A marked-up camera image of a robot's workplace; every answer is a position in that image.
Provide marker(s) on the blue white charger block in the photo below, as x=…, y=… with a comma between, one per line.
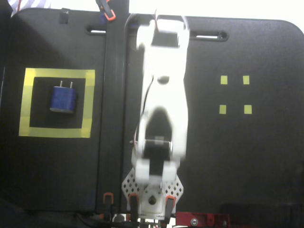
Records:
x=63, y=101

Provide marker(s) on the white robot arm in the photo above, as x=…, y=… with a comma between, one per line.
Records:
x=164, y=66

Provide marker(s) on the black flat strip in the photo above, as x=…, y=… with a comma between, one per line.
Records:
x=114, y=95

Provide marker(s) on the small yellow tape marker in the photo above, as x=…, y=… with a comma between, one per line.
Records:
x=224, y=80
x=248, y=109
x=222, y=109
x=246, y=80

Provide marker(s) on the yellow tape square outline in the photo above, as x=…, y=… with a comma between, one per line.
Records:
x=57, y=73

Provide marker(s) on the red screw clamp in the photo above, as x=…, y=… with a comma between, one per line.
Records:
x=204, y=219

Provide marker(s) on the black tape piece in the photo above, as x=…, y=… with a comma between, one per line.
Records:
x=63, y=17

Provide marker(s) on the white striped cloth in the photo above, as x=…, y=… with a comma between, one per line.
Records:
x=31, y=4

